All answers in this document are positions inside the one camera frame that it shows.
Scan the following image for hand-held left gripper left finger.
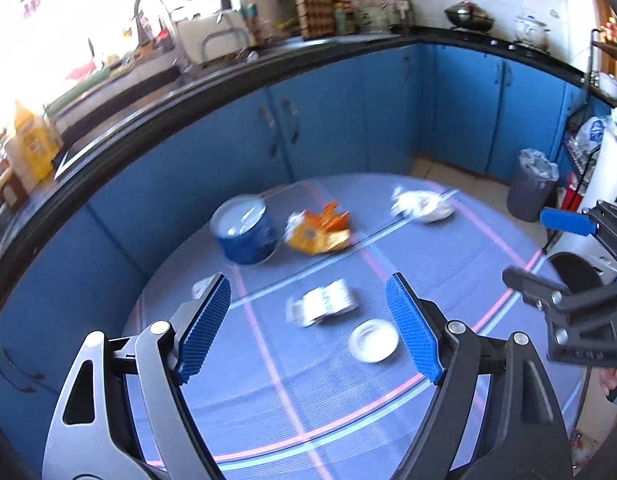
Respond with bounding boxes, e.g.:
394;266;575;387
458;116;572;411
42;272;232;480

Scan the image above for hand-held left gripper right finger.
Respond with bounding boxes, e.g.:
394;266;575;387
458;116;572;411
385;272;574;480

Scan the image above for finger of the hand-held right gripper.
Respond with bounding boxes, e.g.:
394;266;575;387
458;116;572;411
541;200;617;261
502;267;617;317

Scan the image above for grey trash bin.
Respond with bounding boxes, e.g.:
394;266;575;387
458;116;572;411
507;148;560;223

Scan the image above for small white plastic tab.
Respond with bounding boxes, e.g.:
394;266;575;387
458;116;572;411
191;275;216;301

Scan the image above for small white round lid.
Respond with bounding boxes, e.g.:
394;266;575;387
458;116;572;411
348;320;400;363

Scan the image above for white blue plastic packet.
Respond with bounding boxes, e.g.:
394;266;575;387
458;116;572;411
578;116;611;156

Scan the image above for blue paper cup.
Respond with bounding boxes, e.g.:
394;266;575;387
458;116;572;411
209;195;280;266

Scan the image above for white crumpled tissue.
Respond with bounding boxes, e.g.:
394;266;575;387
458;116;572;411
391;186;456;224

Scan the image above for blue plaid tablecloth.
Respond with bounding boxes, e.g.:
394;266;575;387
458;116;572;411
121;174;589;480

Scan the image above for orange yellow crumpled wrapper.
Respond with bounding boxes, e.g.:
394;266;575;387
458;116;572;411
284;201;353;257

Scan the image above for black metal storage rack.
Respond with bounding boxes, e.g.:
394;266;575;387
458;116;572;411
563;27;617;241

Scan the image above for white ceramic pot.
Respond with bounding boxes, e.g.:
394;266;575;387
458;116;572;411
513;15;551;51

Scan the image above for blue kitchen cabinets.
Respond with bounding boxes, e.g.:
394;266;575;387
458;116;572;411
0;42;614;441

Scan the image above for black wok with lid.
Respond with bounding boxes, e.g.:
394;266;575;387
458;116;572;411
444;0;495;33

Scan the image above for black kitchen countertop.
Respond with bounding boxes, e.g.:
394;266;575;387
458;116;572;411
0;25;604;301

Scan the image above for yellow plastic bottle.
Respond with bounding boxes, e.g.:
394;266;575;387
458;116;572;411
11;100;64;181

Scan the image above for stainless steel sink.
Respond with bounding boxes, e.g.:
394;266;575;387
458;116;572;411
43;45;189;121

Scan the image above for green kettle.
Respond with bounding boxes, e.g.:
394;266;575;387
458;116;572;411
355;0;396;35

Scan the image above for white countertop appliance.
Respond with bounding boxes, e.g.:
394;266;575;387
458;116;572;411
176;10;254;66

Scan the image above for small curved faucet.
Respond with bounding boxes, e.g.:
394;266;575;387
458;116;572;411
201;30;254;61

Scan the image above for tall steel faucet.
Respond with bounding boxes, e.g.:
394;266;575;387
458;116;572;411
131;0;186;68

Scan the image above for checkered cutting board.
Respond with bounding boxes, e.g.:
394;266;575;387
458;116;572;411
291;0;339;41

